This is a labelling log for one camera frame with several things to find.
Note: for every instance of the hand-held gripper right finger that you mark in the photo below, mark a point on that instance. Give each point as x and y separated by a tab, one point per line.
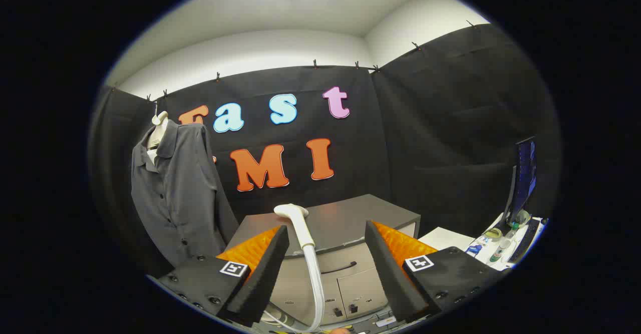
388	269

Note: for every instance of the green bottle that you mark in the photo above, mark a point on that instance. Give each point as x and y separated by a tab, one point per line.
499	251

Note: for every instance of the grey drawer cabinet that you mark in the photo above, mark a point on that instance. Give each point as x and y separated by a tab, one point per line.
345	219

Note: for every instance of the black keyboard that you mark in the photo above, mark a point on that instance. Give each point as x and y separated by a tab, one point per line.
526	241

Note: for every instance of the cream clothes hanger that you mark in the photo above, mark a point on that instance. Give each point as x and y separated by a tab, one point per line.
159	120

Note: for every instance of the small blue item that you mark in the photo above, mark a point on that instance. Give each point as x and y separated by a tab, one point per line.
474	249

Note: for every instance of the black backdrop cloth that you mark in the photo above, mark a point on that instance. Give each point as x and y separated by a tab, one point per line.
430	148

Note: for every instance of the tape roll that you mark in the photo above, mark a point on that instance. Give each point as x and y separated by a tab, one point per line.
493	233

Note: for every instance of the black computer monitor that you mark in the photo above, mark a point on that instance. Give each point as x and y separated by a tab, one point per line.
525	174

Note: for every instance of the grey button shirt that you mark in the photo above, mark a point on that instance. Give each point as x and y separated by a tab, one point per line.
180	194

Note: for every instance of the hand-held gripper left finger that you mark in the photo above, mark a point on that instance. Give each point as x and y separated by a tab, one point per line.
260	274

